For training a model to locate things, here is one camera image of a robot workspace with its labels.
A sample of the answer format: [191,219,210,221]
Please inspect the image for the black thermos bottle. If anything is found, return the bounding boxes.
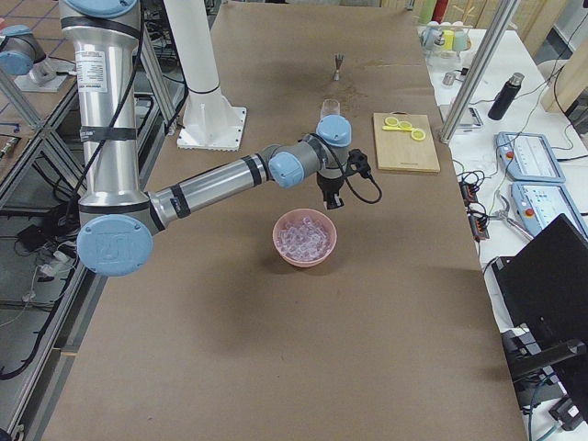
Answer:
[488,73,525,120]

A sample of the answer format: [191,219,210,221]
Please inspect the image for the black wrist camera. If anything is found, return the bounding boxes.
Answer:
[346,149,371,179]

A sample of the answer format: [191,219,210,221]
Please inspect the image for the metal tray scale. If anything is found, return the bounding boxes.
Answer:
[458,107,483,132]

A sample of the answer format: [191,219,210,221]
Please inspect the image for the yellow plastic knife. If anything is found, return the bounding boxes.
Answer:
[382,125,414,133]

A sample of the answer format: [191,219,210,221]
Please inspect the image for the wooden cutting board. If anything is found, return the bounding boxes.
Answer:
[373,113,440,174]

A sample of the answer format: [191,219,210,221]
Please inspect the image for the small steel cup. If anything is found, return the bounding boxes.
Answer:
[442,72,457,86]

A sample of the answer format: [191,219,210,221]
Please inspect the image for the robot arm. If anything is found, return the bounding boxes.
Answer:
[1,25,47,75]
[60,1,352,277]

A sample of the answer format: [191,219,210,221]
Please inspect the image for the yellow cup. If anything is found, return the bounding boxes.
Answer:
[440,29,455,51]

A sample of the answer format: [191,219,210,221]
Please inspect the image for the far blue teach pendant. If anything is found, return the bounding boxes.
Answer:
[494,131,566,184]

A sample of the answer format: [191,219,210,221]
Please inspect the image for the lemon slice far end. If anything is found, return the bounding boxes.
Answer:
[411,130,426,141]

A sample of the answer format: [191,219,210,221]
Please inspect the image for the blue teach pendant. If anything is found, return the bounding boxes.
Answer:
[494,131,566,184]
[510,181,587,237]

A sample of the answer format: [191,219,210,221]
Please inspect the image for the clear wine glass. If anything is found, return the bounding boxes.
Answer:
[320,98,340,119]

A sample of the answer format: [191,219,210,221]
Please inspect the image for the black monitor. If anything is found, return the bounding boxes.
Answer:
[494,214,587,413]

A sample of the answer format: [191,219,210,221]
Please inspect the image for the near blue teach pendant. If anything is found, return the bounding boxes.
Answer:
[510,181,587,237]

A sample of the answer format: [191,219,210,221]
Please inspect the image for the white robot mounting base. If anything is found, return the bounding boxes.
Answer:
[164,0,247,151]

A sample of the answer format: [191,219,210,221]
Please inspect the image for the steel double jigger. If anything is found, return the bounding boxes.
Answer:
[333,53,345,81]

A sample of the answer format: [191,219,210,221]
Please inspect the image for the pink bowl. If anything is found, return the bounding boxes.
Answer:
[272,209,337,267]

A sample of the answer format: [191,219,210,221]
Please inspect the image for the aluminium frame post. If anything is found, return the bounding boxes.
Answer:
[439,0,520,144]

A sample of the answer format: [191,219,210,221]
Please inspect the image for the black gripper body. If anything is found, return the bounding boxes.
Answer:
[317,174,345,210]

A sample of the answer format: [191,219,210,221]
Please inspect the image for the middle lemon slice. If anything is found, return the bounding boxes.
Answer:
[398,120,413,130]

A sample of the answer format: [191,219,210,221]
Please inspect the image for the pile of clear ice cubes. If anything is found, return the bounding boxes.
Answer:
[277,217,334,262]

